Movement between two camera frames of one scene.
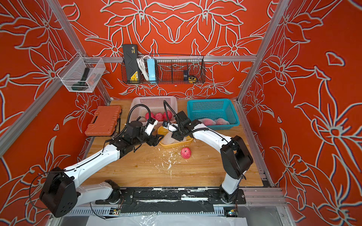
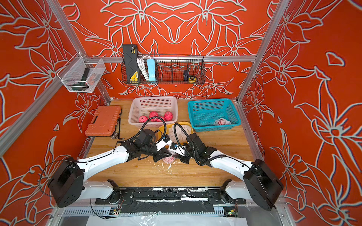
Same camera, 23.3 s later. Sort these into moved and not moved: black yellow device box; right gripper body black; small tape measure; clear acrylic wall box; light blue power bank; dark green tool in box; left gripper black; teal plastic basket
Moved: right gripper body black; left gripper black
Not moved: black yellow device box; small tape measure; clear acrylic wall box; teal plastic basket; light blue power bank; dark green tool in box
